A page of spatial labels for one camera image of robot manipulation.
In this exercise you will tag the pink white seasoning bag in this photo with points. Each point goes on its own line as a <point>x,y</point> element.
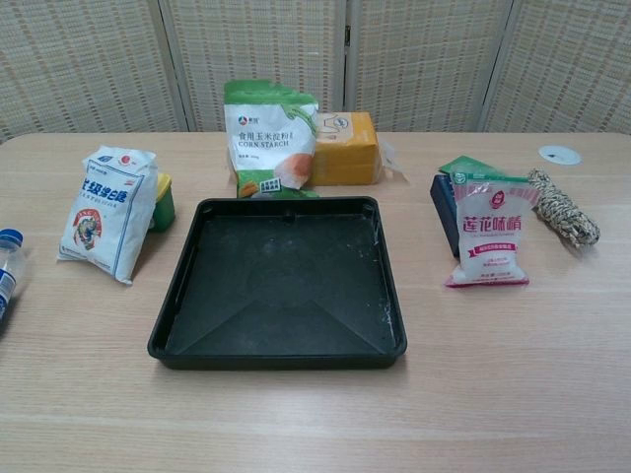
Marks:
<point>490,231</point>

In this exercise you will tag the green container with yellow lid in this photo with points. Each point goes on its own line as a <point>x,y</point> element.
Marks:
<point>165,207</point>

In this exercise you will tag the white sugar bag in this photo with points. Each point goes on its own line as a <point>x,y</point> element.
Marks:
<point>103,217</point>

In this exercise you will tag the green white corn starch bag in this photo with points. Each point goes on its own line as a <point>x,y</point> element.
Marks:
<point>266,143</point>

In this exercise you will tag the yellow tissue pack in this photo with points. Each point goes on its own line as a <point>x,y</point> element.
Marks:
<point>345,157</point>

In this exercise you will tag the dark blue rectangular box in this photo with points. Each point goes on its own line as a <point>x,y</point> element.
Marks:
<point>443,207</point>

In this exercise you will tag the green sachet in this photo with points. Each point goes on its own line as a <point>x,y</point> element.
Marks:
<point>468,165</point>

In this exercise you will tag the black square plastic tray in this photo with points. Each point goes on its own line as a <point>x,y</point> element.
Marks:
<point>276,295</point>

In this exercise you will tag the clear Pepsi bottle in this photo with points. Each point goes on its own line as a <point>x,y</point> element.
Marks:
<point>10,266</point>

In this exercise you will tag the woven bamboo folding screen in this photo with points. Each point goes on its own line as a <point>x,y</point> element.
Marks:
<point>246,49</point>

